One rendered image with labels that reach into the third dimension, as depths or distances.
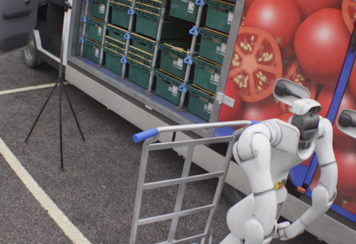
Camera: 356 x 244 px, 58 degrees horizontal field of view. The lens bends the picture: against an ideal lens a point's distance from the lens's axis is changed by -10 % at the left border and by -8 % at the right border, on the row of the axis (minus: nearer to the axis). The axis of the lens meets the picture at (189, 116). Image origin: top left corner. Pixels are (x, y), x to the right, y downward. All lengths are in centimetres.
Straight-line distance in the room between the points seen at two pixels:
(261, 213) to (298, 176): 149
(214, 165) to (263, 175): 191
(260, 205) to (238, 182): 178
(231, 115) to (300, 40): 84
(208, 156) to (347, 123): 129
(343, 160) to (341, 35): 85
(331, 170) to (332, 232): 124
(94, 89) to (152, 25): 112
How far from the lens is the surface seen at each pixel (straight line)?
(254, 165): 118
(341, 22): 239
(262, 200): 119
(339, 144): 248
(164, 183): 187
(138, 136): 148
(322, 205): 161
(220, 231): 300
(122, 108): 383
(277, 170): 140
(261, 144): 118
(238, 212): 152
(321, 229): 277
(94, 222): 285
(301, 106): 128
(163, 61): 351
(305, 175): 265
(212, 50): 310
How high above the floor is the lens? 191
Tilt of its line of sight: 23 degrees down
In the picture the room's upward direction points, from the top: 12 degrees clockwise
